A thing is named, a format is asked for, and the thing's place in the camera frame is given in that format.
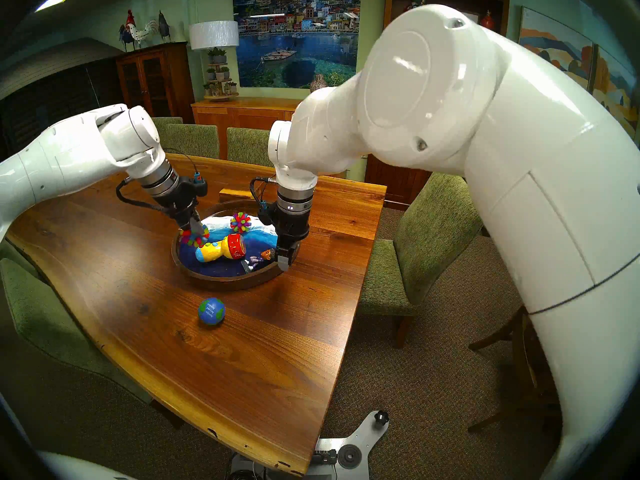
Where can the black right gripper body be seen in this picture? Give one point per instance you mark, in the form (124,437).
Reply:
(291,229)

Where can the right gripper grey-tipped finger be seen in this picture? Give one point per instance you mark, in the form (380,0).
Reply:
(296,250)
(284,260)

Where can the left gripper grey-tipped finger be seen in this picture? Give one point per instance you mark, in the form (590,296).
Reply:
(203,231)
(186,230)

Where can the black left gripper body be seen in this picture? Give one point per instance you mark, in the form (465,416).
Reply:
(182,201)

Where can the multicolour spiky ball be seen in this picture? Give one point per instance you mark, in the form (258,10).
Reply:
(240,223)
(192,240)

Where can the small dark doll figurine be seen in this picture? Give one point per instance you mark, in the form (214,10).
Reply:
(267,255)

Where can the blue green globe ball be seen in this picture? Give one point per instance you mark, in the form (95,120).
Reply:
(211,311)

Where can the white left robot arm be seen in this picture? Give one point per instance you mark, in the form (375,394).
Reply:
(60,154)

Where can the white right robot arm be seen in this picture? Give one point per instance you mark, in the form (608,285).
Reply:
(500,134)

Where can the round wooden blue resin tray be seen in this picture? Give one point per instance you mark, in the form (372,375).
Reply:
(220,272)

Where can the yellow red toy flashlight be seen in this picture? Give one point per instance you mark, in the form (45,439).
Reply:
(220,251)

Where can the small wooden block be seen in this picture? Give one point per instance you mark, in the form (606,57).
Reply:
(237,194)

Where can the green upholstered dining chair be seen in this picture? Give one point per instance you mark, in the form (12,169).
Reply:
(247,146)
(430,224)
(200,141)
(40,314)
(172,126)

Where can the light wood sideboard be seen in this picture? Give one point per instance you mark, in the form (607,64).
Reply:
(250,115)

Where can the tiered wooden plant stand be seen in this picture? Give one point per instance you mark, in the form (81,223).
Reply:
(220,98)

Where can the small potted succulent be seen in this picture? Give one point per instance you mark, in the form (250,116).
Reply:
(212,90)
(211,75)
(230,88)
(223,74)
(217,56)

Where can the dark wood glass-door cabinet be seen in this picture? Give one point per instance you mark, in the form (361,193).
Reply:
(175,84)

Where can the patterned ceramic vase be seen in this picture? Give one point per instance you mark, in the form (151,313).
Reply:
(317,83)

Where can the green plant in white pot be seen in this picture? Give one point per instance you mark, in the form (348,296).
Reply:
(336,78)

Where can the dark slatted window blind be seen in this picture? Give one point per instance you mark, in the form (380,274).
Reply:
(50,104)

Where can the white drum lamp shade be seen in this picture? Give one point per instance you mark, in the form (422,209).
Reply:
(214,35)

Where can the white rooster figurine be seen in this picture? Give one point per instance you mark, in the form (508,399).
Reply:
(140,33)

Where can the dark bird figurine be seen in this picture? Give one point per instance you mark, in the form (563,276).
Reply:
(164,28)

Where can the blue red rooster figurine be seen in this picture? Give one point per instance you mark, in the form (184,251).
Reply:
(128,34)

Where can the black round knob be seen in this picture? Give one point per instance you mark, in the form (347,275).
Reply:
(381,418)

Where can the ceiling light panel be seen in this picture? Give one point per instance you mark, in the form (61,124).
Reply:
(52,2)

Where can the colourful bird figurine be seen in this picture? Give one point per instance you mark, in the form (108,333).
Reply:
(417,1)

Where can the white robot torso shell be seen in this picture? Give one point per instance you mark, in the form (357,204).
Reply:
(75,469)

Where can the red lidded jar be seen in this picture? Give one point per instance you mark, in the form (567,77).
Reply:
(487,21)

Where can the abstract landscape canvas painting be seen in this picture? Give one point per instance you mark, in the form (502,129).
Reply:
(615,94)
(560,44)

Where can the harbour town wall picture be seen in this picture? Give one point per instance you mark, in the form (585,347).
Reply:
(280,44)

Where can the grey metal robot base bracket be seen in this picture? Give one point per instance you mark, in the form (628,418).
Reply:
(360,436)

